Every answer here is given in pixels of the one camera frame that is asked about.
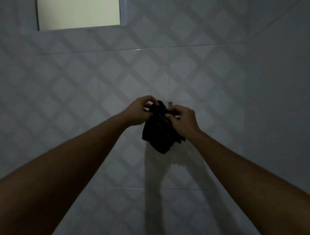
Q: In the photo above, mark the white framed window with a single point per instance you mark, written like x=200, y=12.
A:
x=78, y=14

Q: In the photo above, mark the person's left hand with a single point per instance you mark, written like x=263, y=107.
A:
x=136, y=112

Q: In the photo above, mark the person's left fingers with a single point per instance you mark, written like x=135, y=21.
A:
x=149, y=104

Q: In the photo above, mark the black cloth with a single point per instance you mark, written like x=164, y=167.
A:
x=159, y=130

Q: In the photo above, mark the person's left forearm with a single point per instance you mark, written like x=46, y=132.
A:
x=60, y=176

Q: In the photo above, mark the person's right forearm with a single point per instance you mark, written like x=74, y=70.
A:
x=247, y=184

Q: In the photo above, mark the person's right hand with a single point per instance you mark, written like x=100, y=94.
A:
x=185, y=121

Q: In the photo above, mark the person's right thumb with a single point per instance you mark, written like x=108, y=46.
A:
x=171, y=119

